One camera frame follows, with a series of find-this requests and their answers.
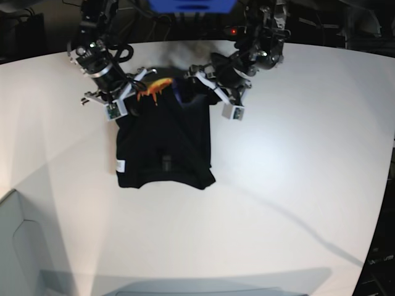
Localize blue box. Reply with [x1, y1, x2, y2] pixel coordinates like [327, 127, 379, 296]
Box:
[149, 0, 237, 14]

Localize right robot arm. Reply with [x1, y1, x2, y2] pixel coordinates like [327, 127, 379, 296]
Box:
[67, 1, 157, 121]

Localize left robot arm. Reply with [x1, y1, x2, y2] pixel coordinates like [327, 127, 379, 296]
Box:
[185, 1, 291, 107]

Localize black power strip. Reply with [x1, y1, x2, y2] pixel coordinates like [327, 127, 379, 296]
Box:
[222, 26, 247, 39]

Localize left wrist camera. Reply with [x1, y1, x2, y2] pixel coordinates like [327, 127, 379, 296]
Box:
[222, 104, 245, 121]

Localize black T-shirt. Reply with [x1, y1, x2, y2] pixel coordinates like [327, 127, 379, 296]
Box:
[116, 68, 215, 190]

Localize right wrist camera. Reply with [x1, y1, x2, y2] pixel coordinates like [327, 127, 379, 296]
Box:
[105, 100, 128, 121]

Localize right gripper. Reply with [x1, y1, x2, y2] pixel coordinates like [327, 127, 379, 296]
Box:
[80, 67, 157, 117]

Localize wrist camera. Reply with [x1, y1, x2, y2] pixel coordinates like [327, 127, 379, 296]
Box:
[105, 100, 128, 121]
[222, 104, 245, 121]

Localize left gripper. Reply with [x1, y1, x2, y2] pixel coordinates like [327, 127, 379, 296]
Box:
[183, 60, 253, 107]

